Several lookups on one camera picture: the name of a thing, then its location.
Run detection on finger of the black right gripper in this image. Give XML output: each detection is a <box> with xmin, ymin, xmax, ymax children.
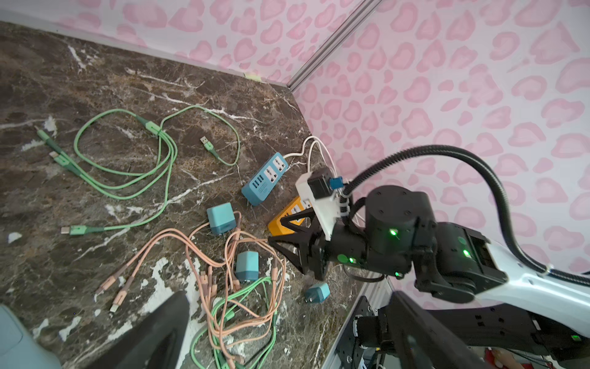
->
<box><xmin>268</xmin><ymin>209</ymin><xmax>323</xmax><ymax>277</ymax></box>

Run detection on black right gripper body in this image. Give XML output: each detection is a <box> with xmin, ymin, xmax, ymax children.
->
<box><xmin>308</xmin><ymin>185</ymin><xmax>438</xmax><ymax>281</ymax></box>

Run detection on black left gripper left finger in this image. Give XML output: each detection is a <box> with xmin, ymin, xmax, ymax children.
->
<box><xmin>89</xmin><ymin>292</ymin><xmax>190</xmax><ymax>369</ymax></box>

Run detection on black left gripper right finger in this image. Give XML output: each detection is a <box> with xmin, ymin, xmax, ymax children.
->
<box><xmin>389</xmin><ymin>292</ymin><xmax>489</xmax><ymax>368</ymax></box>

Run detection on teal USB charger adapter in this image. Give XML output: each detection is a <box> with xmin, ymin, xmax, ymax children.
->
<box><xmin>235</xmin><ymin>251</ymin><xmax>260</xmax><ymax>283</ymax></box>
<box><xmin>304</xmin><ymin>282</ymin><xmax>330</xmax><ymax>304</ymax></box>

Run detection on light blue wireless mouse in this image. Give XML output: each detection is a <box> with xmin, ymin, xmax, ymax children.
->
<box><xmin>1</xmin><ymin>304</ymin><xmax>61</xmax><ymax>369</ymax></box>

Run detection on green multi-head charging cable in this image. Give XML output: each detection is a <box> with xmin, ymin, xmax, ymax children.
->
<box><xmin>35</xmin><ymin>105</ymin><xmax>242</xmax><ymax>237</ymax></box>

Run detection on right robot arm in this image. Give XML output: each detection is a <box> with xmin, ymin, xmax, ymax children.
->
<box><xmin>269</xmin><ymin>145</ymin><xmax>589</xmax><ymax>368</ymax></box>

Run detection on orange power strip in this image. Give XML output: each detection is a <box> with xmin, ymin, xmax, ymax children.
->
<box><xmin>266</xmin><ymin>195</ymin><xmax>314</xmax><ymax>237</ymax></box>

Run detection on blue power strip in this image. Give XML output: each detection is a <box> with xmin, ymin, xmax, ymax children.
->
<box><xmin>241</xmin><ymin>152</ymin><xmax>289</xmax><ymax>206</ymax></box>

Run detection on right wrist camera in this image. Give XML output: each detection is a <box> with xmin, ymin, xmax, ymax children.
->
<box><xmin>296</xmin><ymin>167</ymin><xmax>352</xmax><ymax>244</ymax></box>

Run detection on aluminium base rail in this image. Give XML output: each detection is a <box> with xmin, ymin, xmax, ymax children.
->
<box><xmin>321</xmin><ymin>279</ymin><xmax>393</xmax><ymax>368</ymax></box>

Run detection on white power strip cord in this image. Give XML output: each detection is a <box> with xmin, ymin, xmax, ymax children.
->
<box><xmin>283</xmin><ymin>134</ymin><xmax>340</xmax><ymax>178</ymax></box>

